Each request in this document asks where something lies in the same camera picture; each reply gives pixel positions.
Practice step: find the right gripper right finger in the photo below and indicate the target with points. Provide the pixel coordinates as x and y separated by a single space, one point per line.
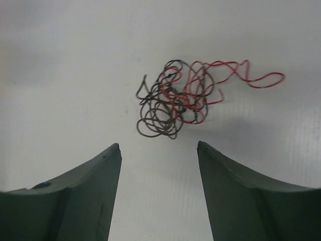
244 204

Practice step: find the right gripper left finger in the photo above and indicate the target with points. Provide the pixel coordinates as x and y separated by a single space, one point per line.
77 205

